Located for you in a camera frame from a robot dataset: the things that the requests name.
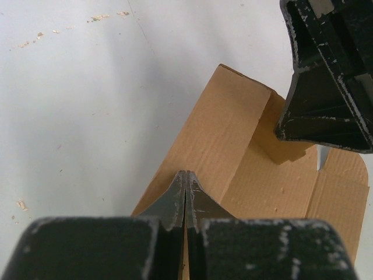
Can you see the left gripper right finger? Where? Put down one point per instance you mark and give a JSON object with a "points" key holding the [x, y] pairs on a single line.
{"points": [[221, 246]]}

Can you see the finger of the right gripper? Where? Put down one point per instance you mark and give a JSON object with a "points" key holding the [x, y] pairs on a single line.
{"points": [[330, 97]]}

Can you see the brown cardboard box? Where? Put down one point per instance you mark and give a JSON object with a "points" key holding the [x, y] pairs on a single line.
{"points": [[228, 142]]}

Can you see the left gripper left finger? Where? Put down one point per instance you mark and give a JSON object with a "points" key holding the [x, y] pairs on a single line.
{"points": [[145, 246]]}

